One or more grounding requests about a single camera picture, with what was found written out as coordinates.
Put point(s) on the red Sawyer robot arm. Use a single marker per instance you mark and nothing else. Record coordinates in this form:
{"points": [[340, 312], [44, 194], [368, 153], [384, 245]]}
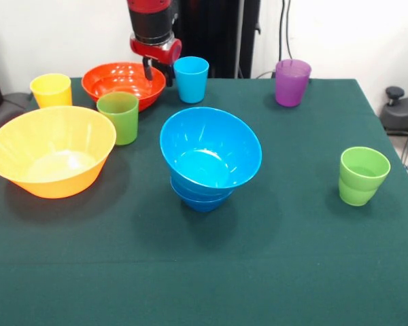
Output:
{"points": [[151, 23]]}

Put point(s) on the yellow cup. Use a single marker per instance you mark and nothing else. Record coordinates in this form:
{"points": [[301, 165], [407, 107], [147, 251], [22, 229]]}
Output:
{"points": [[51, 93]]}

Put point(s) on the smooth green cup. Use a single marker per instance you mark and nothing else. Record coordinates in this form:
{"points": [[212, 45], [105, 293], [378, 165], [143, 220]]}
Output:
{"points": [[119, 125]]}

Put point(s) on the ridged green cup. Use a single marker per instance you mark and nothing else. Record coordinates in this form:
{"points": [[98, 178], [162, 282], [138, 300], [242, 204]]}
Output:
{"points": [[357, 193]]}

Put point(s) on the large yellow-orange bowl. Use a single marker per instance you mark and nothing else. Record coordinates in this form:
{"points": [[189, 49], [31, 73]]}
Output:
{"points": [[54, 183]]}

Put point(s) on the light blue cup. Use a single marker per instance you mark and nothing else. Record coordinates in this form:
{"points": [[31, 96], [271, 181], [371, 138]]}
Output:
{"points": [[190, 81]]}

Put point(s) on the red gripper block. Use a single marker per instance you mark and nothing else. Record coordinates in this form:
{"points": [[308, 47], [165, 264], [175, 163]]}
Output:
{"points": [[156, 52]]}

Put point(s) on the small dark blue bowl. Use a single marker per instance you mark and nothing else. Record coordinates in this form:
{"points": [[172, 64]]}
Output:
{"points": [[204, 205]]}

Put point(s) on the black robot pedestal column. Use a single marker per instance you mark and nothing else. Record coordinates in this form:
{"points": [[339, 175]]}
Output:
{"points": [[217, 34]]}

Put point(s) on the large blue bowl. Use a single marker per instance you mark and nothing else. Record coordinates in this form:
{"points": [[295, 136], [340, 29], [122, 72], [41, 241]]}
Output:
{"points": [[207, 136]]}

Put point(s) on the purple cup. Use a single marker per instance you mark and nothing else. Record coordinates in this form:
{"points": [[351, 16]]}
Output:
{"points": [[290, 88]]}

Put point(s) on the small light blue bowl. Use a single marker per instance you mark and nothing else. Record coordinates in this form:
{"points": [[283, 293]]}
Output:
{"points": [[197, 192]]}

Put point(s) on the grey black stand base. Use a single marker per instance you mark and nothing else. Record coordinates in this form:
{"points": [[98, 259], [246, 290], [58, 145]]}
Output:
{"points": [[398, 115], [7, 102]]}

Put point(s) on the dark green tablecloth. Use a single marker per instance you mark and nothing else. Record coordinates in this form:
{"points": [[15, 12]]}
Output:
{"points": [[204, 254]]}

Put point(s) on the red-orange bowl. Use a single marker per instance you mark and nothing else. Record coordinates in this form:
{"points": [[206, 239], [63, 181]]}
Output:
{"points": [[119, 79]]}

